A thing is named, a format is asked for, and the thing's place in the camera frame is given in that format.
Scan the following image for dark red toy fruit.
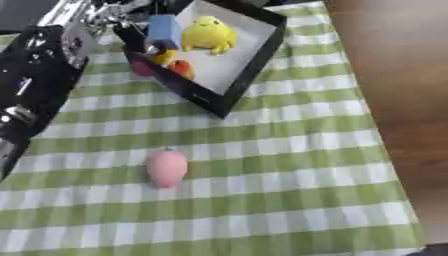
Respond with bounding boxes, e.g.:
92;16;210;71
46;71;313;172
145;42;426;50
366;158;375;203
127;59;158;78

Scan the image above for black box with white inside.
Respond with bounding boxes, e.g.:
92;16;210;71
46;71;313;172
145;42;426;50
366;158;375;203
112;0;289;120

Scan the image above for orange red toy fruit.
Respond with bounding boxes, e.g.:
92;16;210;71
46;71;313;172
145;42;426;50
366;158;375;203
168;59;198;81

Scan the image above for pink toy peach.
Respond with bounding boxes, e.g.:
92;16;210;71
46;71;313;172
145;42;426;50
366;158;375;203
143;148;191;190

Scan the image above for yellow toy fruit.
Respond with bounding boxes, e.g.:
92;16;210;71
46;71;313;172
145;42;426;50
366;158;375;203
150;48;179;66

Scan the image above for blue block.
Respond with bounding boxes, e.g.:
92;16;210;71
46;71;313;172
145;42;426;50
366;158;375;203
143;14;184;50

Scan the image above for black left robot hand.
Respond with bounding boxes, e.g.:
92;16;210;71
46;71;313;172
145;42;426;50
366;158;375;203
101;0;196;22

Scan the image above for yellow soft toy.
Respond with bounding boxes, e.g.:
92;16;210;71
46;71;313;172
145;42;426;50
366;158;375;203
180;15;240;56

